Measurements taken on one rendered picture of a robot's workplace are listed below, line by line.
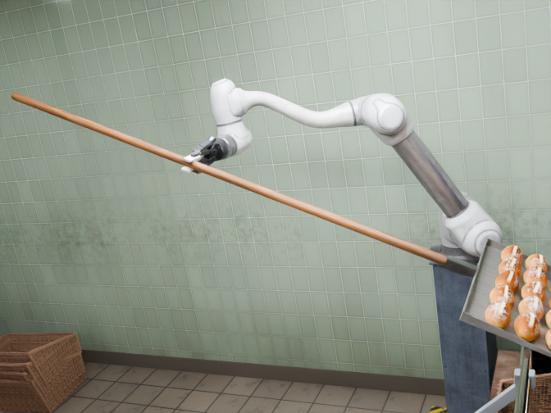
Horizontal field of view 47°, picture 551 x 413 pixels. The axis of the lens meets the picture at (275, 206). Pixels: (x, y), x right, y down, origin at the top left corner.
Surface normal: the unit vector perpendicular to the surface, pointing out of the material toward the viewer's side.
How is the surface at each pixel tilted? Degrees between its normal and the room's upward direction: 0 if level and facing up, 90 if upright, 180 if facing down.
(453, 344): 90
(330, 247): 90
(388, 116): 85
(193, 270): 90
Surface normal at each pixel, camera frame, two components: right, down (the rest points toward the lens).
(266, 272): -0.40, 0.31
